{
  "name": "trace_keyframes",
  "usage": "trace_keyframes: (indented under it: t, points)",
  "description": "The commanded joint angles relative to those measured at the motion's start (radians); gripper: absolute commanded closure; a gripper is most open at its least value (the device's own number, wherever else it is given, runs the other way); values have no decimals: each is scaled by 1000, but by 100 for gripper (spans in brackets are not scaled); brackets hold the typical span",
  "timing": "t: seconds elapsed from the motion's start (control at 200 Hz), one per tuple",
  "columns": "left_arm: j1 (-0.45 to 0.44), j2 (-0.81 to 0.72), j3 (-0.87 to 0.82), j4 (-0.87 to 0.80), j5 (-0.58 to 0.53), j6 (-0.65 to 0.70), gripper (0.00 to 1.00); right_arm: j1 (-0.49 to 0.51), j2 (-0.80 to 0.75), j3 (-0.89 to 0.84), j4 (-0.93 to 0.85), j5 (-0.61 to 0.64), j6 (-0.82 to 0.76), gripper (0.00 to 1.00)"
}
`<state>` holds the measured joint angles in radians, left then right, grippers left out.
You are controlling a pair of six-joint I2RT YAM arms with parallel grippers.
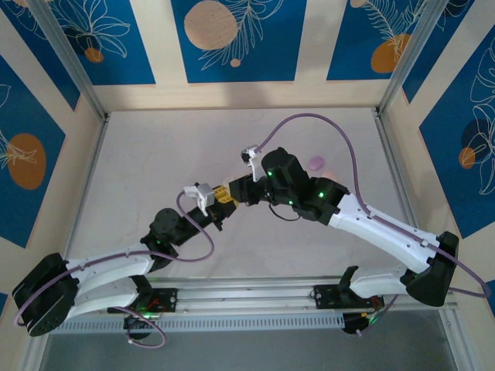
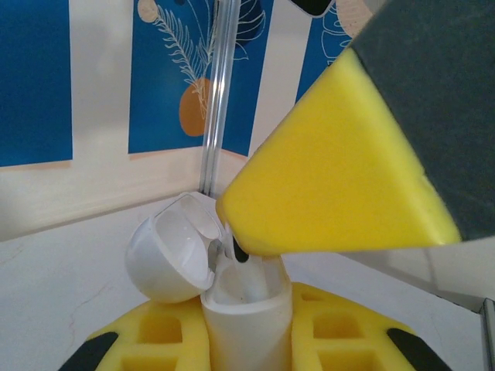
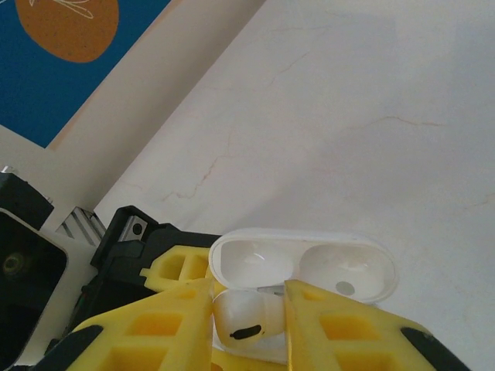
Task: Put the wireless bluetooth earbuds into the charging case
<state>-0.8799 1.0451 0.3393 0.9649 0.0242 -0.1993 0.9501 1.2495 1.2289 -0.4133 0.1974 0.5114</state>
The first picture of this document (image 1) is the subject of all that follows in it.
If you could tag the purple earbud charging case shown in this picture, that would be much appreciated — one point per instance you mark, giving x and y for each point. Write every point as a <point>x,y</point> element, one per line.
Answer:
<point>316,162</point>

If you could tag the aluminium table side rail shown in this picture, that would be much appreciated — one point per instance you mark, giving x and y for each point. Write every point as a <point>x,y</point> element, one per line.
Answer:
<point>86,174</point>
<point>397,174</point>

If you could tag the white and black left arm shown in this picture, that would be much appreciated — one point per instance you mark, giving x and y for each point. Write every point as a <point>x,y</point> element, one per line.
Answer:
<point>108,264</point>

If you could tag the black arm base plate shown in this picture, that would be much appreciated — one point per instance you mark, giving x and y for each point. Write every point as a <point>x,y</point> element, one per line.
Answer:
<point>164,301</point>
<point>328,297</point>

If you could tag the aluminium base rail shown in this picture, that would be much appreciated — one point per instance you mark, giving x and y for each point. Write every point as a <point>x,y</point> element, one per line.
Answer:
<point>247,297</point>

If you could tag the aluminium frame post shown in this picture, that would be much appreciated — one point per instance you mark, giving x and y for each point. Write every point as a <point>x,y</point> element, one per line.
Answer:
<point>69,58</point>
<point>410,58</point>

